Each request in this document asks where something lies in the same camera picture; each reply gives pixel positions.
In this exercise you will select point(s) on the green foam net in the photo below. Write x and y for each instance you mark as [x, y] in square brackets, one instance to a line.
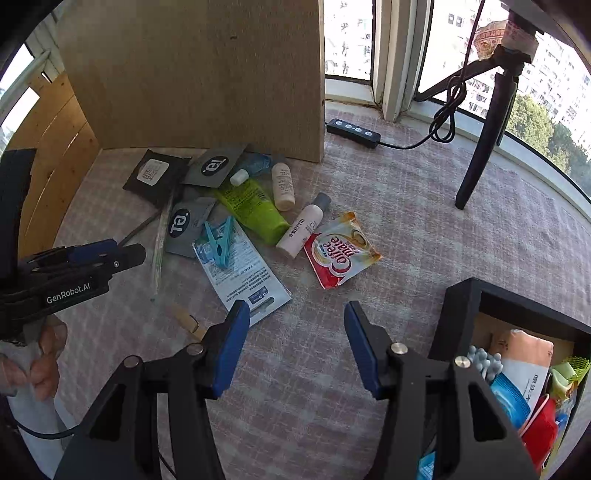
[572, 374]

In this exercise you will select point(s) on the cream plastic bottle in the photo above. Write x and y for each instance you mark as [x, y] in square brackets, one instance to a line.
[282, 184]

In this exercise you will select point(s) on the blue and white flat packet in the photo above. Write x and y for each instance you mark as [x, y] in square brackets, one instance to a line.
[249, 281]

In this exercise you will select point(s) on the orange and white packet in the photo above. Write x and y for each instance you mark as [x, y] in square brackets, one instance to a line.
[526, 360]

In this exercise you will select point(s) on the person's left hand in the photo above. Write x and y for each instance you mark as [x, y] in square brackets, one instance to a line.
[44, 364]

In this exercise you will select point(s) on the beige wooden board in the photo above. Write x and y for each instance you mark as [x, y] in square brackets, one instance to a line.
[194, 78]

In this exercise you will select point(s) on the green tube with white cap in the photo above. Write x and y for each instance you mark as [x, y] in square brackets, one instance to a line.
[251, 207]

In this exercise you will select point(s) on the red pouch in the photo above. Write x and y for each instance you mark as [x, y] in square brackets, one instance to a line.
[545, 434]

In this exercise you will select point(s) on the white bottle with grey cap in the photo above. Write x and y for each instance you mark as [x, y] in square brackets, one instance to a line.
[300, 228]

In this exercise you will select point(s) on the blue clothespin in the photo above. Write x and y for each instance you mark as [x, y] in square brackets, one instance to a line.
[219, 244]

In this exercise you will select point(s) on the pack of cotton swabs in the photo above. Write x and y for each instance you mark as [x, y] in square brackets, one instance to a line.
[482, 362]

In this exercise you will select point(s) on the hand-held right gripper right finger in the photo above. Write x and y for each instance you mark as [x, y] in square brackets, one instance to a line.
[362, 350]

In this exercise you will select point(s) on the black container box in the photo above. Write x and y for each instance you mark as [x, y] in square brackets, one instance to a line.
[461, 300]

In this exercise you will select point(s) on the thin grey rod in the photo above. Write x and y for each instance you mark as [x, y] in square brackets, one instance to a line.
[138, 229]

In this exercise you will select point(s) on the white window frame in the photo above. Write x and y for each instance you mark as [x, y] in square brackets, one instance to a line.
[392, 55]

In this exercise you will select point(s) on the wooden clothespin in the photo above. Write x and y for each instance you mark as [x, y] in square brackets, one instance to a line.
[189, 321]

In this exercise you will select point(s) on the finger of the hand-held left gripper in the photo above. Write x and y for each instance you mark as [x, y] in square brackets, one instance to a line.
[92, 249]
[131, 258]

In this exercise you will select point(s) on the pine wood panel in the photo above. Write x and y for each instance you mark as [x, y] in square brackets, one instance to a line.
[55, 161]

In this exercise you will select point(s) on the black tripod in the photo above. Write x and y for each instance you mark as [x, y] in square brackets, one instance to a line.
[485, 138]

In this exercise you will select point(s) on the black sachet with white label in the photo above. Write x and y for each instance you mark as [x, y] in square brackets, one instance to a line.
[161, 193]

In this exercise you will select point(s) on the pink plaid tablecloth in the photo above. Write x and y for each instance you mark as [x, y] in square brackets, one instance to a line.
[415, 230]

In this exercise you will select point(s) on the blue clear-wrapped item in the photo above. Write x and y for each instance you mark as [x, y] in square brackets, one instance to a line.
[256, 164]

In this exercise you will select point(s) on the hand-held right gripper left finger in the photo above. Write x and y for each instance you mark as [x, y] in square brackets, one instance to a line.
[231, 346]

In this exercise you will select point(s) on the person's left forearm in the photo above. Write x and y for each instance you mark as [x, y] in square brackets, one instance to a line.
[41, 434]

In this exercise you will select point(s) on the red and yellow sachet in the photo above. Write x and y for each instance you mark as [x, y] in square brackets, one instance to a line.
[341, 251]

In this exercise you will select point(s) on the grey sachet with round logo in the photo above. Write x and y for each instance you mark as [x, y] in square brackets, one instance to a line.
[182, 221]
[212, 168]

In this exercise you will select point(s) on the clear-wrapped long thin item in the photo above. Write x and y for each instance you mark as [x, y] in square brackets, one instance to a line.
[159, 249]

